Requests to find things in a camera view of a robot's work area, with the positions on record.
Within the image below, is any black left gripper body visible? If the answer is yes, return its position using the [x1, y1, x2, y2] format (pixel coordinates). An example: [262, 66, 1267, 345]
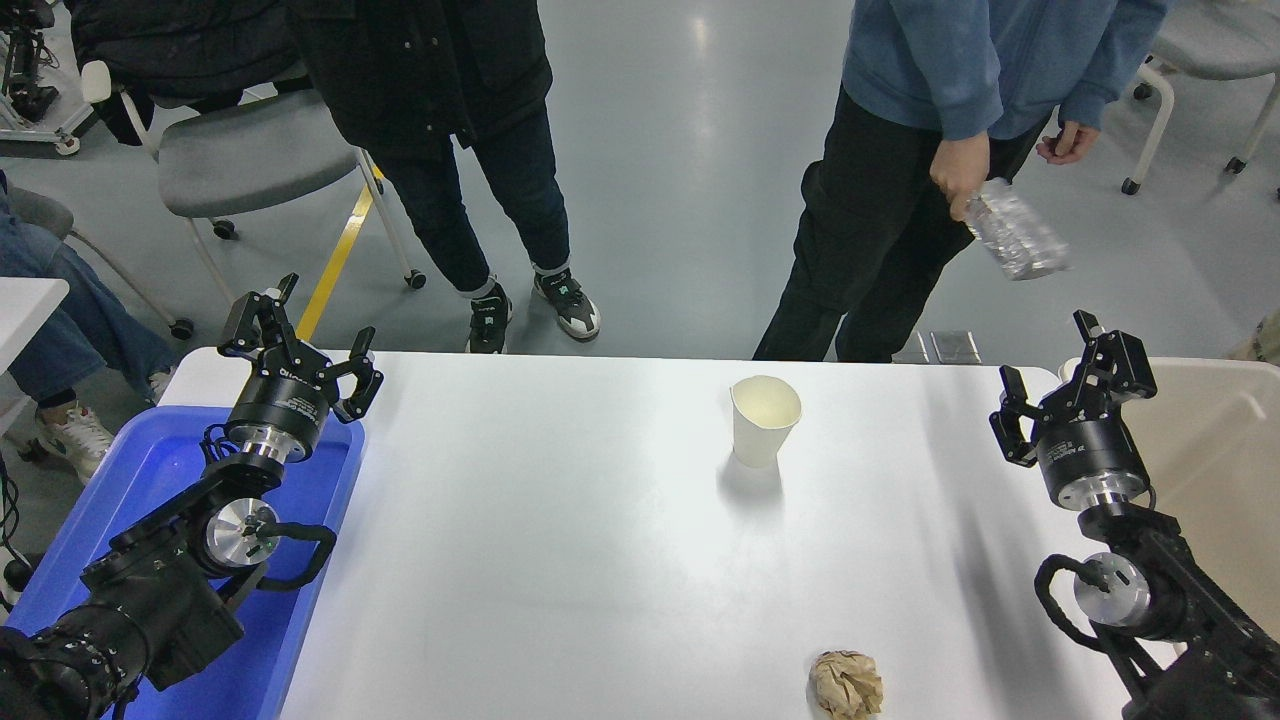
[228, 358, 336, 449]

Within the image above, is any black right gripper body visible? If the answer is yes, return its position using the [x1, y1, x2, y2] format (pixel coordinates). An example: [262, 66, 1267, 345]
[1034, 417, 1152, 502]

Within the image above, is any foil tray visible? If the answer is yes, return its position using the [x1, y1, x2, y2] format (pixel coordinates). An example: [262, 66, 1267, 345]
[965, 178, 1071, 281]

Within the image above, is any white paper cup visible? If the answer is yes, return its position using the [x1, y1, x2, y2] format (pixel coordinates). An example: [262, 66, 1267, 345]
[730, 375, 803, 469]

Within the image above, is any person's left hand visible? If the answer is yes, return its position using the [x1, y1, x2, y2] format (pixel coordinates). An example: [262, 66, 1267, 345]
[1035, 120, 1101, 166]

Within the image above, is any person's right hand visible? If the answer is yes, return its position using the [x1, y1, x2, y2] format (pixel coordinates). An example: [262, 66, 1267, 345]
[928, 132, 991, 223]

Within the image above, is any large pale plastic bin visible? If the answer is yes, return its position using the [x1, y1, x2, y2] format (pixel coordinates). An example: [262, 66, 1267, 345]
[1058, 357, 1280, 641]

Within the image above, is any person at table end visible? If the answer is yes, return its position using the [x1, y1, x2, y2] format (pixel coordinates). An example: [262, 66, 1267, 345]
[1225, 310, 1280, 366]

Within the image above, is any blue plastic tray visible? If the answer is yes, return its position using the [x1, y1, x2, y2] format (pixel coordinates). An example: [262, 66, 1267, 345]
[5, 405, 366, 720]

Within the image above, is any seated person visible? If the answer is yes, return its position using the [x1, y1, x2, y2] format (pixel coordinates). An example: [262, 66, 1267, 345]
[0, 170, 181, 486]

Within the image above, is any white side table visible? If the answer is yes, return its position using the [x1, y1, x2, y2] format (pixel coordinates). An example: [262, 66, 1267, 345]
[0, 278, 71, 431]

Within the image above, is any grey office chair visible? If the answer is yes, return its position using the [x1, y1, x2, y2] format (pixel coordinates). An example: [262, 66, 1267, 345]
[5, 185, 196, 341]

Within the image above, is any person holding foil tray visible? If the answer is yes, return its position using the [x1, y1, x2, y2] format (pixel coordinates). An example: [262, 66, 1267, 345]
[752, 0, 1171, 363]

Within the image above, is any standing person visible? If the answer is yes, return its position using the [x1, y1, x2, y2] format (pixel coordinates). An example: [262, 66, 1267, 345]
[285, 0, 601, 356]

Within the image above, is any black jacket on chair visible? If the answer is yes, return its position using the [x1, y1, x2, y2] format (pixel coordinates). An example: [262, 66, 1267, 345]
[65, 0, 301, 146]

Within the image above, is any crumpled tan paper ball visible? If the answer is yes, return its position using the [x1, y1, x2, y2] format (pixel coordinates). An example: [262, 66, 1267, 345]
[808, 650, 885, 720]

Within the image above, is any white equipment stand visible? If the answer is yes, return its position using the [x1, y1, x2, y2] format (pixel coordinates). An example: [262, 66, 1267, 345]
[0, 0, 81, 156]

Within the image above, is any grey chair with white frame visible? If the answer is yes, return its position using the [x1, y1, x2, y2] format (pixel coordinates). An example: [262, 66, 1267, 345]
[80, 60, 429, 341]
[1120, 0, 1280, 196]

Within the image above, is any black floor cable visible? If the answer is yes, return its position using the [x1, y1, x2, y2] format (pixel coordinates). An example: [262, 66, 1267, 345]
[0, 455, 39, 611]

